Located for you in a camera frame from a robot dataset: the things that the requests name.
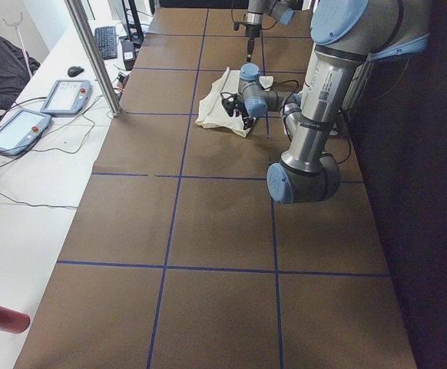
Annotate aluminium frame post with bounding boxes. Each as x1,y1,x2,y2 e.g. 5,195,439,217
65,0,121,117

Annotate black keyboard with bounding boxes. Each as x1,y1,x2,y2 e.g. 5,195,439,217
94,26,118,60

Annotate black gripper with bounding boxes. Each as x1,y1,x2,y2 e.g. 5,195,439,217
247,35,257,62
235,100,255,129

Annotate far teach pendant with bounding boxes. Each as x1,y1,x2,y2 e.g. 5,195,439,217
40,80,91,117

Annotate cream cat print shirt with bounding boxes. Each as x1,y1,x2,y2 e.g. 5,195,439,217
197,67,273,138

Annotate white camera mast with base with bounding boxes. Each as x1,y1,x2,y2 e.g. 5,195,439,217
292,0,342,138

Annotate near teach pendant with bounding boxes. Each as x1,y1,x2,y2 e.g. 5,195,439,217
0,109,52,156

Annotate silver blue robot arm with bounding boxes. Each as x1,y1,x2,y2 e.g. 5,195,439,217
234,0,303,62
237,1,432,204

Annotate black power adapter box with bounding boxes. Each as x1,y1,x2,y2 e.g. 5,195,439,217
121,40,137,71

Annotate teach pendant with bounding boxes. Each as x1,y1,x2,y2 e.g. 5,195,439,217
40,80,91,117
0,109,52,156

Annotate black computer mouse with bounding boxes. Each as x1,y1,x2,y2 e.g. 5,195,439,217
67,66,84,78

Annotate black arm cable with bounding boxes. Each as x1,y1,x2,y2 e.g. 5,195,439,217
267,79,353,162

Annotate red bottle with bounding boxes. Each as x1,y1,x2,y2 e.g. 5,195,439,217
0,306,31,334

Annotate black pendant cable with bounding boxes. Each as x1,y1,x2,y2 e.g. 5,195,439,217
0,95,105,211

